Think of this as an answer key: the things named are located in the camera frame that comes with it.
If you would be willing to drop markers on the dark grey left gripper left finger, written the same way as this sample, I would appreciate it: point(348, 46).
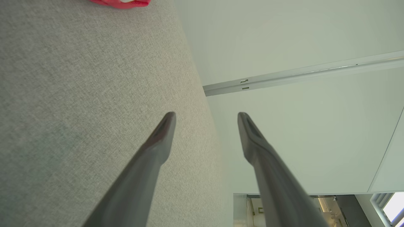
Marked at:
point(139, 176)

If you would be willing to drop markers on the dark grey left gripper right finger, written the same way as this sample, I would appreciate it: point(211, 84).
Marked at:
point(274, 183)

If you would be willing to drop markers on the red white basketball jersey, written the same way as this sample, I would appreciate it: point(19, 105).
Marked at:
point(113, 3)

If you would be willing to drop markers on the dark grey panel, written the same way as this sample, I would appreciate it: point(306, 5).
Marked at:
point(352, 211)

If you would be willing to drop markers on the grey fabric sofa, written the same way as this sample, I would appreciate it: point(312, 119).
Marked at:
point(63, 94)

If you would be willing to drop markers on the white wall rail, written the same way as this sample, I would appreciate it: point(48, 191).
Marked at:
point(284, 77)

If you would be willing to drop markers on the bright window with frame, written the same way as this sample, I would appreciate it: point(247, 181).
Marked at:
point(393, 208)

